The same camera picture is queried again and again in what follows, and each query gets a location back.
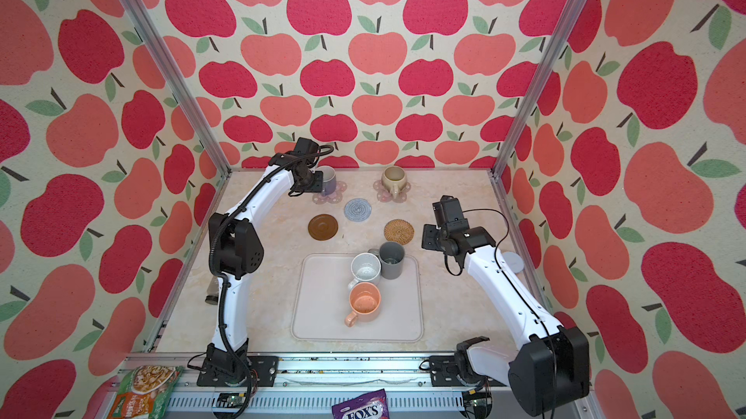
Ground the dark grey mug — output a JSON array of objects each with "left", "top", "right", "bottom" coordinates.
[{"left": 368, "top": 241, "right": 406, "bottom": 280}]

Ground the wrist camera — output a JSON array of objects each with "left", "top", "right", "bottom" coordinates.
[
  {"left": 291, "top": 137, "right": 320, "bottom": 164},
  {"left": 432, "top": 196, "right": 469, "bottom": 234}
]

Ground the grey spice bottle lying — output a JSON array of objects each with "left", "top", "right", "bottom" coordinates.
[{"left": 205, "top": 277, "right": 220, "bottom": 306}]

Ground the brown round wooden coaster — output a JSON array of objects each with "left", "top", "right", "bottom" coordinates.
[{"left": 308, "top": 214, "right": 339, "bottom": 241}]

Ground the beige mug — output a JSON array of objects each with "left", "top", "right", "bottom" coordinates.
[{"left": 381, "top": 166, "right": 408, "bottom": 201}]

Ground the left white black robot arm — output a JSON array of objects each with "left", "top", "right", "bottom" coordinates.
[{"left": 197, "top": 137, "right": 334, "bottom": 388}]

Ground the white mug upper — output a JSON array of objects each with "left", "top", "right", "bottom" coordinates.
[{"left": 348, "top": 252, "right": 382, "bottom": 292}]

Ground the grey round woven coaster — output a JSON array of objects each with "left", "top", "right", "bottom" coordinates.
[{"left": 344, "top": 197, "right": 372, "bottom": 223}]

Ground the white mug purple handle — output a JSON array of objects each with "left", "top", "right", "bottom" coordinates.
[{"left": 318, "top": 166, "right": 337, "bottom": 197}]

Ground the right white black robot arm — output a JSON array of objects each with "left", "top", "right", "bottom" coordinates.
[{"left": 422, "top": 224, "right": 591, "bottom": 417}]

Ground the green snack bag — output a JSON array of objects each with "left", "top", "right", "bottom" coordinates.
[{"left": 107, "top": 365, "right": 184, "bottom": 419}]

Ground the orange mug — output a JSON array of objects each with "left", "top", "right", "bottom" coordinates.
[{"left": 345, "top": 282, "right": 382, "bottom": 327}]

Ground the right aluminium frame post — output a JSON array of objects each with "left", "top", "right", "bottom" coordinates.
[{"left": 490, "top": 0, "right": 587, "bottom": 184}]

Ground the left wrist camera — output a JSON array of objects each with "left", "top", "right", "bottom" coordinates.
[{"left": 291, "top": 137, "right": 320, "bottom": 164}]

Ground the left aluminium frame post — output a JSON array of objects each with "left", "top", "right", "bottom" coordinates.
[{"left": 119, "top": 0, "right": 231, "bottom": 179}]

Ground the white plastic tray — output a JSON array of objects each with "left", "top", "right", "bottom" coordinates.
[{"left": 291, "top": 253, "right": 425, "bottom": 343}]

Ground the tan round rattan coaster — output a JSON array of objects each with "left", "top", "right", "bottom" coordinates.
[{"left": 384, "top": 219, "right": 415, "bottom": 245}]

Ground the aluminium frame post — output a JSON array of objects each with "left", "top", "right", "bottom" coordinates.
[
  {"left": 119, "top": 0, "right": 231, "bottom": 179},
  {"left": 490, "top": 0, "right": 587, "bottom": 184}
]

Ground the aluminium front rail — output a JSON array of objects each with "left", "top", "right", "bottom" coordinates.
[{"left": 98, "top": 351, "right": 601, "bottom": 419}]

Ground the pink flower coaster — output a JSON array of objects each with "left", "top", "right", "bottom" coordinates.
[
  {"left": 312, "top": 181, "right": 348, "bottom": 204},
  {"left": 373, "top": 180, "right": 411, "bottom": 203}
]

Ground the purple Fox's candy bag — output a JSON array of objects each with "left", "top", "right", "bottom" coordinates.
[{"left": 331, "top": 389, "right": 390, "bottom": 419}]

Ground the white lid glass jar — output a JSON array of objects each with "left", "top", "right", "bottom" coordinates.
[{"left": 502, "top": 251, "right": 525, "bottom": 274}]

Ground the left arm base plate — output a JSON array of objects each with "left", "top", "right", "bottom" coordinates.
[{"left": 196, "top": 356, "right": 279, "bottom": 388}]

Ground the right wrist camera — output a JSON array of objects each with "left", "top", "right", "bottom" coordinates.
[{"left": 432, "top": 196, "right": 469, "bottom": 234}]

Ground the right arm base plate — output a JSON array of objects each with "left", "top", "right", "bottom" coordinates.
[{"left": 419, "top": 353, "right": 504, "bottom": 388}]

